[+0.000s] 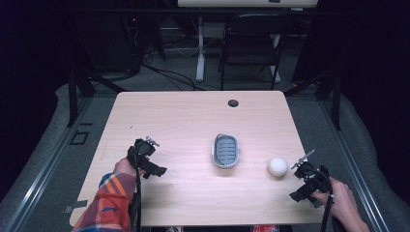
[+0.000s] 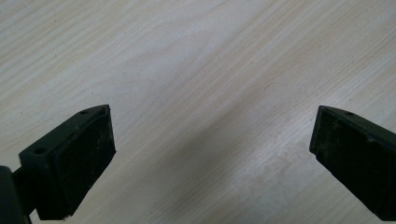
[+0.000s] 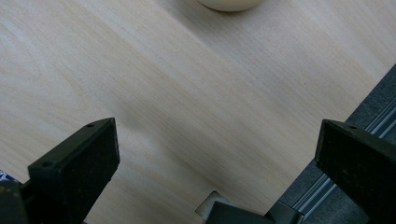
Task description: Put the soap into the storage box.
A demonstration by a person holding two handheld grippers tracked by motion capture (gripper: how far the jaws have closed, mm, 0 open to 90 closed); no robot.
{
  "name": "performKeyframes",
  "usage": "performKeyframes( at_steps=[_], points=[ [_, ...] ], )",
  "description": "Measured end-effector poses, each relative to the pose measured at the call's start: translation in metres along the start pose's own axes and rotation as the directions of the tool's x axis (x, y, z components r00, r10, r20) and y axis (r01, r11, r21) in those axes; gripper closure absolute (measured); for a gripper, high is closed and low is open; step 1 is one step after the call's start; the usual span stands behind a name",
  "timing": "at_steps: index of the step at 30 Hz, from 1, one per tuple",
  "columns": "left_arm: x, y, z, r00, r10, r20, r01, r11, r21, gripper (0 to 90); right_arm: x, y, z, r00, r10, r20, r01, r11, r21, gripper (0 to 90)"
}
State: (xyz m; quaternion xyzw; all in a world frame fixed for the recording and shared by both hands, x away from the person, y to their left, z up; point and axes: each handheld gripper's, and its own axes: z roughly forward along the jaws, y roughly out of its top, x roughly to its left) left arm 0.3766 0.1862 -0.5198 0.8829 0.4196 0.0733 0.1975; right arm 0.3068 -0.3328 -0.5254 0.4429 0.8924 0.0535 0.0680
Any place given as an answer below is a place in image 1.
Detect grey tape strip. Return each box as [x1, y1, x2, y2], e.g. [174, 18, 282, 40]
[62, 199, 89, 215]

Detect person's left hand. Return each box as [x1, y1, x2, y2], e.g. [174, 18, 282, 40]
[113, 157, 145, 178]

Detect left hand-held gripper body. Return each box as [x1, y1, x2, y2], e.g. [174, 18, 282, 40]
[127, 138, 168, 180]

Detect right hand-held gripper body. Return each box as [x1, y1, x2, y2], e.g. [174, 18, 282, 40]
[288, 160, 334, 204]

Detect black metal stand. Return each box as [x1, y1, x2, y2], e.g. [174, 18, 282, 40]
[65, 66, 128, 129]
[282, 66, 343, 131]

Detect red patterned shoe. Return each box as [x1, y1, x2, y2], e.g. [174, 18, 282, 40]
[250, 224, 280, 232]

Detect white ball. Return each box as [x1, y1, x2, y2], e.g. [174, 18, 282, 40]
[267, 156, 289, 178]

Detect black folding chair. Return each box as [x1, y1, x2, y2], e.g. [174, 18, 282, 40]
[218, 13, 294, 92]

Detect white desk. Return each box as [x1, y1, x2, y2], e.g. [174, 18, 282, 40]
[177, 0, 319, 83]

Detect person's right hand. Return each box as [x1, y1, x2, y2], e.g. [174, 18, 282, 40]
[309, 176, 360, 224]

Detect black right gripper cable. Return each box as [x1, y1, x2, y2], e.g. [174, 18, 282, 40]
[320, 170, 337, 232]

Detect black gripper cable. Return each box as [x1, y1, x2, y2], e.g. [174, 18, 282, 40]
[129, 151, 143, 232]
[320, 170, 337, 232]

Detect black floor cables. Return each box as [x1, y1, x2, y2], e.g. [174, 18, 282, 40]
[129, 15, 207, 92]

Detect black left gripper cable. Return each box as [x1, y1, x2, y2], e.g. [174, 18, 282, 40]
[129, 151, 143, 232]

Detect grey oval soap dish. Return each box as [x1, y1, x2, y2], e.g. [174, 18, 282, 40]
[211, 132, 242, 169]

